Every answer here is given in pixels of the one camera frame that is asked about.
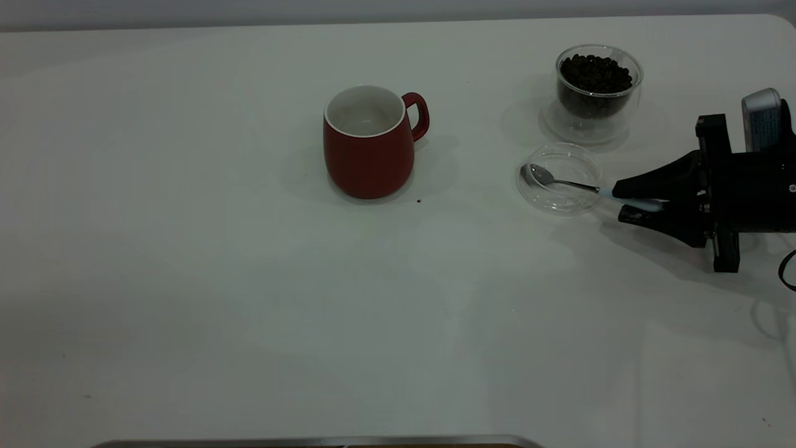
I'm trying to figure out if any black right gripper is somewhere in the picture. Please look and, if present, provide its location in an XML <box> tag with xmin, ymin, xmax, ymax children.
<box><xmin>613</xmin><ymin>98</ymin><xmax>796</xmax><ymax>273</ymax></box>

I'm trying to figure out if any metal spoon light blue handle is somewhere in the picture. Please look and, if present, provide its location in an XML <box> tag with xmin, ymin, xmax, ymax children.
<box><xmin>527</xmin><ymin>163</ymin><xmax>669</xmax><ymax>212</ymax></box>

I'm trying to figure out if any double-wall glass cup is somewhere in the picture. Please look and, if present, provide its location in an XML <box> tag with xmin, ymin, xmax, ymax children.
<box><xmin>541</xmin><ymin>45</ymin><xmax>644</xmax><ymax>145</ymax></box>

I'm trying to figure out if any clear glass saucer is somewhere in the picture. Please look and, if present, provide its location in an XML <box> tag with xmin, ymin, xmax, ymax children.
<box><xmin>517</xmin><ymin>143</ymin><xmax>604</xmax><ymax>215</ymax></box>

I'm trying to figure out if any red ceramic mug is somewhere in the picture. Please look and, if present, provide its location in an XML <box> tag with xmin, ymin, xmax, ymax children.
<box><xmin>323</xmin><ymin>85</ymin><xmax>430</xmax><ymax>200</ymax></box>

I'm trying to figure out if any coffee beans pile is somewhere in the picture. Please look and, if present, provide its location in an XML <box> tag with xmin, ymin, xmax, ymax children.
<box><xmin>560</xmin><ymin>54</ymin><xmax>634</xmax><ymax>119</ymax></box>

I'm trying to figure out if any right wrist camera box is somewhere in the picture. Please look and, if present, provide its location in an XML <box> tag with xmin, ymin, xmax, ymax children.
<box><xmin>741</xmin><ymin>88</ymin><xmax>783</xmax><ymax>153</ymax></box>

